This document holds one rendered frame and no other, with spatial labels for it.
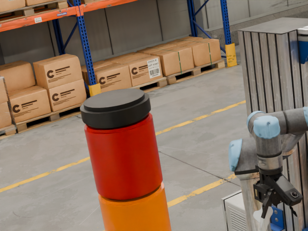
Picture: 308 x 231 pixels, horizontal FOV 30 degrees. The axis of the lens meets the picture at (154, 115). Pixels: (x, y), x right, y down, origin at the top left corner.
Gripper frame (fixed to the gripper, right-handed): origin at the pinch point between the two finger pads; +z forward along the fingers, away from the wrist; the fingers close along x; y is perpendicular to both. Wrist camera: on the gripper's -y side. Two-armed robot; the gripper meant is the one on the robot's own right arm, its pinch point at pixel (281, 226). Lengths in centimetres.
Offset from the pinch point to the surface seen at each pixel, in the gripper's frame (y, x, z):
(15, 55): 808, -177, 63
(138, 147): -89, 90, -79
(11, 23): 671, -139, -4
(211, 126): 448, -295, 152
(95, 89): 664, -242, 120
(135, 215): -89, 91, -74
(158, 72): 679, -366, 126
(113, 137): -88, 92, -80
